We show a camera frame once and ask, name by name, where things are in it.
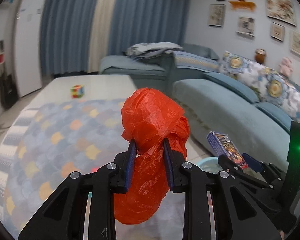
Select panda snack packet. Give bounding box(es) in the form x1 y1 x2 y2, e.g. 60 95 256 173
206 132 248 169

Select red plastic bag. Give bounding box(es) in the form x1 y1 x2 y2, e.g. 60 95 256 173
114 88 190 225

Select teal plastic trash basket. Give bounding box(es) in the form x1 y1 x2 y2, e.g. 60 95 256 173
197 157 223 174

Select blue corner sofa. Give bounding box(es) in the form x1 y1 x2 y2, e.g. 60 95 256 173
99 44 294 169

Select patterned blue table mat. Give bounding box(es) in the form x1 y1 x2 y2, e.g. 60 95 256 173
0 99 128 238

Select floral cushion near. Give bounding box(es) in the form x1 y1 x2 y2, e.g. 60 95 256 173
263 67 300 123

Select floral cushion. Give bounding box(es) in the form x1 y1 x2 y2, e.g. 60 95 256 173
219 51 268 88
263 67 300 123

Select floral cushion far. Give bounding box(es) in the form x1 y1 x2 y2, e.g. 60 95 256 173
219 51 268 88

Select pink pig plush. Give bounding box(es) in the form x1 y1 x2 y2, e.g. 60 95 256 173
279 57 293 78

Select brown monkey plush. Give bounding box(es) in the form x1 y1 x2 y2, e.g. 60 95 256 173
255 49 266 64

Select colourful puzzle cube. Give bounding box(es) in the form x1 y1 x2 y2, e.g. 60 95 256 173
70 85 84 99

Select small framed picture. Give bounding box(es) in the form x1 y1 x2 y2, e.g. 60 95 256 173
270 22 285 42

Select newspaper framed picture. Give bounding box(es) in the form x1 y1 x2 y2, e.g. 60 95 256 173
236 16 255 37

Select black acoustic guitar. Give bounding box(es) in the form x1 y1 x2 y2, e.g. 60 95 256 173
0 40 19 110

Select folded grey blanket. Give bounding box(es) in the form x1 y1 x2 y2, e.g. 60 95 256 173
125 42 184 60

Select tall framed picture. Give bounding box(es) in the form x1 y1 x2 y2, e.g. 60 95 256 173
208 4 226 28

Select large floral framed picture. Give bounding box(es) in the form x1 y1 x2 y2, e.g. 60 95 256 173
266 0 297 27

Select blue curtains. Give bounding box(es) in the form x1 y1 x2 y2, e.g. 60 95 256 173
40 0 190 75

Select white refrigerator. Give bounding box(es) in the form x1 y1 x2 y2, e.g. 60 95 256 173
14 0 45 98

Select beige centre curtain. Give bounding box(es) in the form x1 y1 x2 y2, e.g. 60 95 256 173
88 0 116 73

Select orange wall shelf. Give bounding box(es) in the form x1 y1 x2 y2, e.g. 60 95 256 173
229 1 256 11

